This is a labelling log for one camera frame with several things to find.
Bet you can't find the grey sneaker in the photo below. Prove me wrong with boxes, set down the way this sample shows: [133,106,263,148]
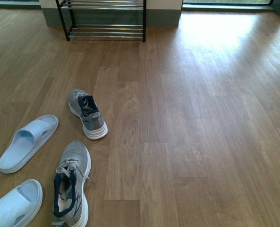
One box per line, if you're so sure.
[52,141,91,227]
[68,88,108,140]

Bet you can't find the black metal shoe rack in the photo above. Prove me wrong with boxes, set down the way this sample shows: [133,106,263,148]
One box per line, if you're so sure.
[56,0,147,42]

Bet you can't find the light blue slipper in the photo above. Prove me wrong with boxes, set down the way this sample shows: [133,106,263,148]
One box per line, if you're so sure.
[0,114,59,174]
[0,179,43,227]

